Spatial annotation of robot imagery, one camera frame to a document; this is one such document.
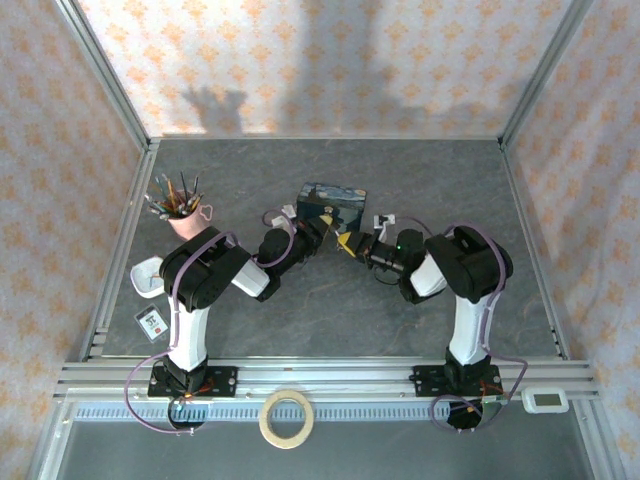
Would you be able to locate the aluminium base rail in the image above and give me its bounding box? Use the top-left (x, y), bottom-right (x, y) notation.
top-left (53, 357), bottom-right (600, 401)

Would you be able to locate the aluminium corner post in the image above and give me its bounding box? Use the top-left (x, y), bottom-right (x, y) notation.
top-left (498, 0), bottom-right (595, 147)
top-left (53, 0), bottom-right (152, 147)

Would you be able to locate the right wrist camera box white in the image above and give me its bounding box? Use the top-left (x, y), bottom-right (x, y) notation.
top-left (373, 213), bottom-right (398, 242)

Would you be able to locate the slotted grey cable duct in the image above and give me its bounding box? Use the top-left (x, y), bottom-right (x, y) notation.
top-left (74, 404), bottom-right (451, 422)

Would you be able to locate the aluminium side rail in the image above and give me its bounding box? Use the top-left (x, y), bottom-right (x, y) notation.
top-left (79, 144), bottom-right (162, 362)
top-left (498, 142), bottom-right (572, 362)

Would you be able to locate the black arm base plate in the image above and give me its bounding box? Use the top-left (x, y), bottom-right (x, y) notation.
top-left (412, 364), bottom-right (502, 399)
top-left (148, 365), bottom-right (239, 399)

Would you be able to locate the starry night print box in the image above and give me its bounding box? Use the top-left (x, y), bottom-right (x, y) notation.
top-left (295, 181), bottom-right (368, 237)

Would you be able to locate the beige tape roll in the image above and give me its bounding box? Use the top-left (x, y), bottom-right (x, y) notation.
top-left (258, 389), bottom-right (316, 450)

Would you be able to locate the pink ceramic cup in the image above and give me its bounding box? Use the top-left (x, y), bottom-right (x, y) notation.
top-left (167, 197), bottom-right (215, 242)

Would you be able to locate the white digital thermometer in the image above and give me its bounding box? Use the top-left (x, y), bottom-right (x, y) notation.
top-left (521, 389), bottom-right (570, 415)

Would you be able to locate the small white dish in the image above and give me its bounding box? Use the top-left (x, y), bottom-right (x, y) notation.
top-left (130, 255), bottom-right (167, 299)

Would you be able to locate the white printed card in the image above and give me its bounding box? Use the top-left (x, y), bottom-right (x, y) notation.
top-left (134, 306), bottom-right (169, 343)

